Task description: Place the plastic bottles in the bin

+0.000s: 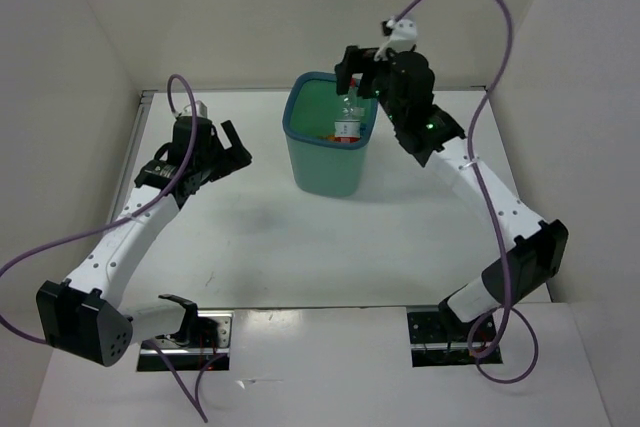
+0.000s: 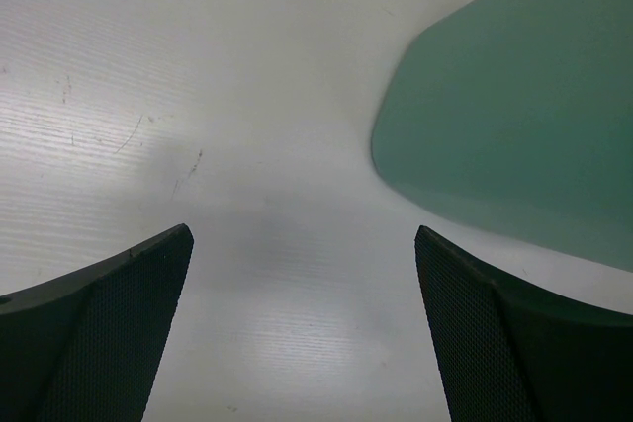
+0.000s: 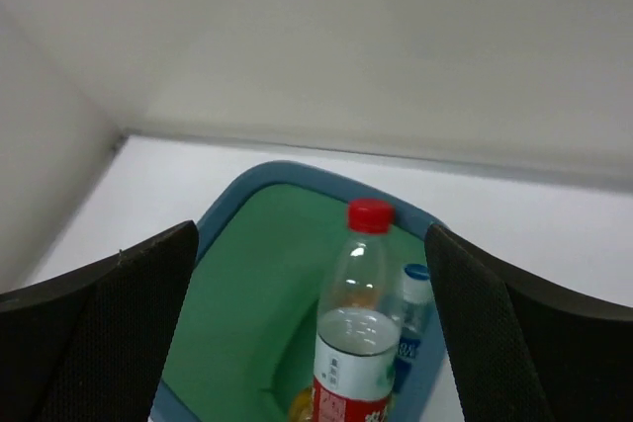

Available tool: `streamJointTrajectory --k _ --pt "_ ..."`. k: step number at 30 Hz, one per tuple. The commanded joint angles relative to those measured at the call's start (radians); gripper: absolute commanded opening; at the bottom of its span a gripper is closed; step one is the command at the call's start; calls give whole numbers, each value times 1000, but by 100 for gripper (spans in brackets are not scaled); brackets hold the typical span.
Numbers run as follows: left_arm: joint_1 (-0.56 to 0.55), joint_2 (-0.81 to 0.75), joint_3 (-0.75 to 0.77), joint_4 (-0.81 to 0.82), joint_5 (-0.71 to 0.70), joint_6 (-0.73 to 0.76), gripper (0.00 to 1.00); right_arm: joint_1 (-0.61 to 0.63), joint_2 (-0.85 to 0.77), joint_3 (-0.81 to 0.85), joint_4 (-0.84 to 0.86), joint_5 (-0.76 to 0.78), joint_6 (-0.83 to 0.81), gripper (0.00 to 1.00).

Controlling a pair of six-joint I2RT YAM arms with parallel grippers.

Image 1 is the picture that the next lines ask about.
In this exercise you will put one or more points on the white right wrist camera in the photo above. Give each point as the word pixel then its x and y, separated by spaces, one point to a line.
pixel 399 36

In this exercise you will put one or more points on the red label clear bottle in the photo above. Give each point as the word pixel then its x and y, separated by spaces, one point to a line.
pixel 347 126

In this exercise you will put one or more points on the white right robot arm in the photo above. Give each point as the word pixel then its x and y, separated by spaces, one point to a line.
pixel 529 248

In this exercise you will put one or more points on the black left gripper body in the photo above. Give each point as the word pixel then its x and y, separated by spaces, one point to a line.
pixel 211 162

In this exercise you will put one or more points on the aluminium table edge rail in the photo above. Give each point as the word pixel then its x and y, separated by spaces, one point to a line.
pixel 132 150

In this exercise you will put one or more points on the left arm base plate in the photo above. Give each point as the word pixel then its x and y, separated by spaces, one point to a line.
pixel 211 339

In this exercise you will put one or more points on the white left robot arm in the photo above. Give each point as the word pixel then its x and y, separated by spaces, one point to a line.
pixel 81 314

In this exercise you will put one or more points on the green plastic bin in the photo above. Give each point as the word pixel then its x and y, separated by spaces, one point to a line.
pixel 323 167

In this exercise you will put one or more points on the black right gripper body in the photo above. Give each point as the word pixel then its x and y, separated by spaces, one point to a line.
pixel 391 103

